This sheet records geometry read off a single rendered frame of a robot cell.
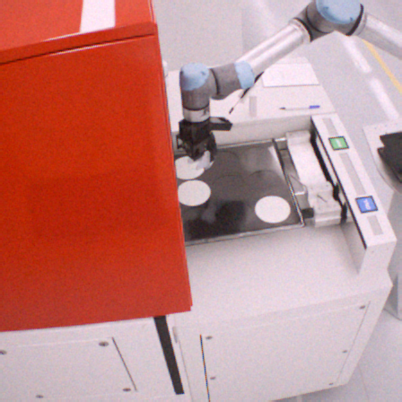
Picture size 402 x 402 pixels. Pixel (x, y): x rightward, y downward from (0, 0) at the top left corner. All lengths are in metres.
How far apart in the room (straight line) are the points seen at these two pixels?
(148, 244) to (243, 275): 0.74
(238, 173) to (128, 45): 1.13
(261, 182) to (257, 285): 0.33
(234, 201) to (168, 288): 0.71
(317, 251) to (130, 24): 1.14
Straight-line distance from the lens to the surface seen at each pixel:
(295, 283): 1.54
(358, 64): 3.91
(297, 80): 1.96
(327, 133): 1.75
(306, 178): 1.71
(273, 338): 1.62
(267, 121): 1.79
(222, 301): 1.50
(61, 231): 0.81
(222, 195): 1.63
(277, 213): 1.58
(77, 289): 0.93
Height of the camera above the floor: 2.10
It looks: 48 degrees down
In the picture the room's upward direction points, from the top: 5 degrees counter-clockwise
